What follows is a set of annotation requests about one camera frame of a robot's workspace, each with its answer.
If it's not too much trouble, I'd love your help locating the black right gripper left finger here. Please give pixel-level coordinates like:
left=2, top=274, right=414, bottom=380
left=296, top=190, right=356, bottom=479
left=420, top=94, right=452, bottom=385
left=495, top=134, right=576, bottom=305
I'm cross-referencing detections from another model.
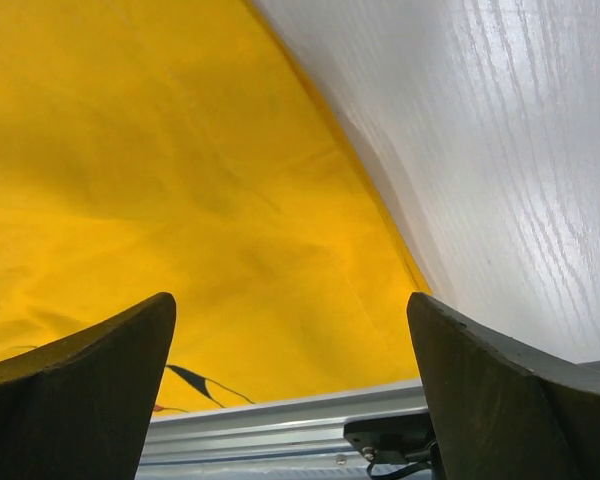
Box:
left=0, top=293, right=176, bottom=479

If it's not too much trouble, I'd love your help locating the aluminium mounting rail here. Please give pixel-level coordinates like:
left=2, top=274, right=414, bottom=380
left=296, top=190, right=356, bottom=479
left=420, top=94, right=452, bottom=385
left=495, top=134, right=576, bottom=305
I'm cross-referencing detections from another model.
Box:
left=135, top=379, right=427, bottom=479

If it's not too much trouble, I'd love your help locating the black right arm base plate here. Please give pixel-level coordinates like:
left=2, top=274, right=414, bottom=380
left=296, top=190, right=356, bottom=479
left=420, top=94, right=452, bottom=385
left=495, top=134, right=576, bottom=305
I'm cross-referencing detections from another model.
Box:
left=343, top=411, right=447, bottom=479

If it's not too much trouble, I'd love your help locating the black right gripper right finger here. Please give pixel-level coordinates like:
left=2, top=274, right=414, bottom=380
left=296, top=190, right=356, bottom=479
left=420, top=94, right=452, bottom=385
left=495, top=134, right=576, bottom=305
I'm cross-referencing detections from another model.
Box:
left=407, top=293, right=600, bottom=479

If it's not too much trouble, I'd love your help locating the yellow pikachu cloth placemat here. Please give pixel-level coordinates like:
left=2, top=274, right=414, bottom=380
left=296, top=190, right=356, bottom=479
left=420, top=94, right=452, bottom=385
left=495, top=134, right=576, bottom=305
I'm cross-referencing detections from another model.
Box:
left=0, top=1, right=426, bottom=414

